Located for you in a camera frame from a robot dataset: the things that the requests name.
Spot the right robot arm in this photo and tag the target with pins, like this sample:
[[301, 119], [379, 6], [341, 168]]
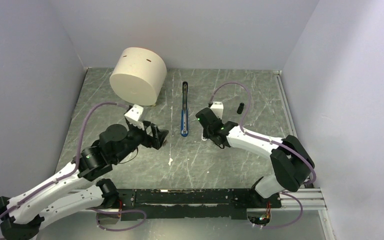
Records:
[[291, 163]]

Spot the small black cylinder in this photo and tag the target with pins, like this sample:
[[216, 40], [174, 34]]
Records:
[[240, 108]]

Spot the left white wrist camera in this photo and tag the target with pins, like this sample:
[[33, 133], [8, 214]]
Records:
[[134, 116]]

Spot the light blue small case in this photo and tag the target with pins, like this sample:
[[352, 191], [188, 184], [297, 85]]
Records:
[[204, 136]]

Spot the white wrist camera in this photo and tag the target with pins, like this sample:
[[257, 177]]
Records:
[[218, 108], [134, 116]]

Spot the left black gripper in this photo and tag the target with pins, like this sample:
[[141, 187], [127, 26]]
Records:
[[156, 139]]

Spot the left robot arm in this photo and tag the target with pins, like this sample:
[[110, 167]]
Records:
[[79, 185]]

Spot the cream cylindrical container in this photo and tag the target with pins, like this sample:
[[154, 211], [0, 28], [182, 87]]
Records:
[[138, 76]]

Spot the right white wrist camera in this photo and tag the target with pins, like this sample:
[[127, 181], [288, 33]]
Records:
[[218, 108]]

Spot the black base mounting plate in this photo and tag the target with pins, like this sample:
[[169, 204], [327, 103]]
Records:
[[233, 203]]

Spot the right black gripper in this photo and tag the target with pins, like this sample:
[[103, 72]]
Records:
[[205, 133]]

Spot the blue stapler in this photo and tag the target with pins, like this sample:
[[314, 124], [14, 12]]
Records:
[[184, 130]]

